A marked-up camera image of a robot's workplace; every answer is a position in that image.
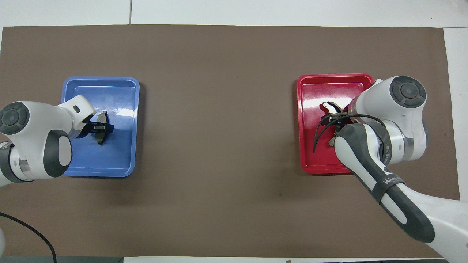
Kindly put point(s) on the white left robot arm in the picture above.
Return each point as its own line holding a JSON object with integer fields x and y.
{"x": 33, "y": 124}

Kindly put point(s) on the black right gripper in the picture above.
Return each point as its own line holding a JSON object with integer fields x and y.
{"x": 343, "y": 117}

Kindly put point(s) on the dark brake pad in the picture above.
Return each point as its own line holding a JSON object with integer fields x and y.
{"x": 102, "y": 138}

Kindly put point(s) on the brown table mat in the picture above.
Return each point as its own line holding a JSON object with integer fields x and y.
{"x": 226, "y": 146}

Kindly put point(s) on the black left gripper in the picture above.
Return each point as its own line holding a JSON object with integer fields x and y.
{"x": 85, "y": 129}

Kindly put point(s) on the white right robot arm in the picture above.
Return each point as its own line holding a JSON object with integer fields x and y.
{"x": 409, "y": 120}

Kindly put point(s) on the blue plastic tray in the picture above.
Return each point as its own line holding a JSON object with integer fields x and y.
{"x": 109, "y": 153}

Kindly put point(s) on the red plastic tray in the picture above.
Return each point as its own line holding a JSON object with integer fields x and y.
{"x": 310, "y": 95}

